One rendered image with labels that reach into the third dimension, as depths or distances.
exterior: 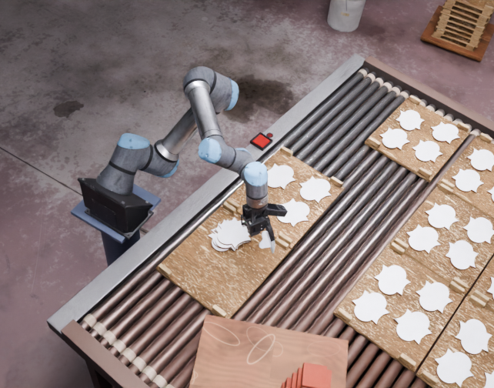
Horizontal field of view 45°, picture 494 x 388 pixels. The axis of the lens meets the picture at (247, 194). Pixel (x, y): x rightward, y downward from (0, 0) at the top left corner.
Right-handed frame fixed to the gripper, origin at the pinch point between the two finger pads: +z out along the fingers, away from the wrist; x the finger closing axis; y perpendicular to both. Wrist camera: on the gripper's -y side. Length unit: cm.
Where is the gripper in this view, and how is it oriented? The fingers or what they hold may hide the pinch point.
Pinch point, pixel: (264, 240)
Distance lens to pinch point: 222.4
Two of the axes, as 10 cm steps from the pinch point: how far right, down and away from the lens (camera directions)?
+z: 0.4, 7.5, 6.6
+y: -8.6, 3.6, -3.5
